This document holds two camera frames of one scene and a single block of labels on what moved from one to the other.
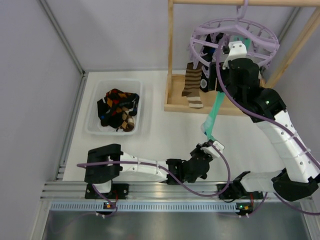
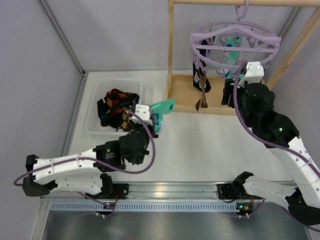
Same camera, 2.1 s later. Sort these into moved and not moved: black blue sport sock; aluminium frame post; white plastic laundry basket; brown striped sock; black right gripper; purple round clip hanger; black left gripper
Moved: black left gripper; brown striped sock; black right gripper
Not moved: aluminium frame post; purple round clip hanger; white plastic laundry basket; black blue sport sock
